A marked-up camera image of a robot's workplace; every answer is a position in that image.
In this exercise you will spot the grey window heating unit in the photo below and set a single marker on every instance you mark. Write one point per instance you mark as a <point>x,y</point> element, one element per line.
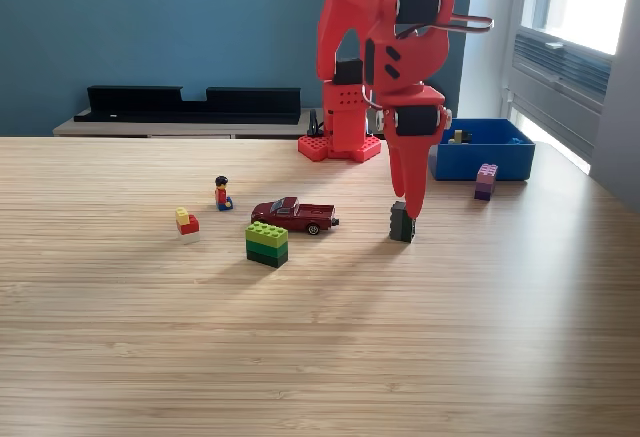
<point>555,82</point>

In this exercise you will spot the blue plastic box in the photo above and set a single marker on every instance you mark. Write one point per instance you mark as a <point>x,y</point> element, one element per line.
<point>480,162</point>

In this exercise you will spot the yellow red white brick stack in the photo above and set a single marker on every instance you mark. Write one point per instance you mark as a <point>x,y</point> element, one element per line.
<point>188,227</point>

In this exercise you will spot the pale wooden sideboard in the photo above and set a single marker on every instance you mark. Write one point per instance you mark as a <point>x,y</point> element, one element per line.
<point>150,130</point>

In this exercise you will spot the grey and dark green bricks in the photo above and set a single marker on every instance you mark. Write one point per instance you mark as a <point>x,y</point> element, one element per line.
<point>399,224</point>

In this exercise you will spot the green brick stack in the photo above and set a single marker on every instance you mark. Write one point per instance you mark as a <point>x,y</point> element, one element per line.
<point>266,247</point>

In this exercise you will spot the purple brick stack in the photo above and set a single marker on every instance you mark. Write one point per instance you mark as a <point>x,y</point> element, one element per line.
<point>485,182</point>

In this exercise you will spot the black long shelf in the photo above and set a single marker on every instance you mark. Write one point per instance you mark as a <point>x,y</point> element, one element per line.
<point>150,104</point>

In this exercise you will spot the dark red toy pickup car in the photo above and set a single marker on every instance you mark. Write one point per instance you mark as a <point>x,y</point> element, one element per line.
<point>295,217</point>

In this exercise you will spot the bright window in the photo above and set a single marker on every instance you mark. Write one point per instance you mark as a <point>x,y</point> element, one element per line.
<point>585,2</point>

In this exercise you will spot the toy figure red shirt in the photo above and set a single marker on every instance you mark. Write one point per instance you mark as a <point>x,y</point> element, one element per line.
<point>221,196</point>

